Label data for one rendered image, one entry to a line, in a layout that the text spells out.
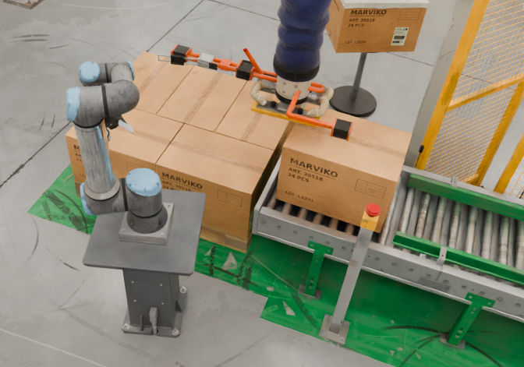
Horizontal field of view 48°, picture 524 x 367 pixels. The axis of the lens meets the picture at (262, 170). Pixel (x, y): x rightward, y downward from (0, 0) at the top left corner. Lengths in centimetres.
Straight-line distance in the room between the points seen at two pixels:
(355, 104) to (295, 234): 195
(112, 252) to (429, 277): 159
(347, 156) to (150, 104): 145
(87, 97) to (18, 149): 238
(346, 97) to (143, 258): 269
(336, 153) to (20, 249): 201
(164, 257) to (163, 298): 44
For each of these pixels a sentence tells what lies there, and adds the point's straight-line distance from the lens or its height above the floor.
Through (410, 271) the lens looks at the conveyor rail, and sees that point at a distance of 315.
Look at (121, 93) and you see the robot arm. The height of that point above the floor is 163.
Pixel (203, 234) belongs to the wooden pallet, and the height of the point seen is 2.
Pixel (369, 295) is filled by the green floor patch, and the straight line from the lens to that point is 363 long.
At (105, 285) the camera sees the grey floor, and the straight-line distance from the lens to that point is 358.
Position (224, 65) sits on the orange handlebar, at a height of 124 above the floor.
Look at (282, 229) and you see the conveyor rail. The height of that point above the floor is 51.
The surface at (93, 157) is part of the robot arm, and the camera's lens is 235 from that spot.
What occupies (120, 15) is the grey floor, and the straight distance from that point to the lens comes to 585.
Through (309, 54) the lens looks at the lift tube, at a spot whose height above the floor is 146.
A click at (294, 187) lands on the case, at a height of 69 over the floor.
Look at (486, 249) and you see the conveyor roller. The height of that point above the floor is 55.
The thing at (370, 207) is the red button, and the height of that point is 104.
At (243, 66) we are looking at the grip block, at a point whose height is 125.
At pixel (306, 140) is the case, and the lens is 302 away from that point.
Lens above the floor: 294
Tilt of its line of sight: 45 degrees down
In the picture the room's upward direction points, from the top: 6 degrees clockwise
